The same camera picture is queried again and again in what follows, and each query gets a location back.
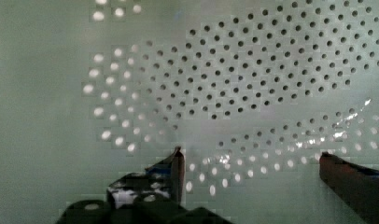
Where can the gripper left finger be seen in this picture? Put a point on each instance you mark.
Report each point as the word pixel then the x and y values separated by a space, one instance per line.
pixel 151 197

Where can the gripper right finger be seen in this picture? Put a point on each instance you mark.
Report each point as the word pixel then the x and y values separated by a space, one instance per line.
pixel 356 185

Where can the mint green plastic strainer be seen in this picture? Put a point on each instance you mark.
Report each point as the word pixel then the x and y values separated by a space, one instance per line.
pixel 253 91

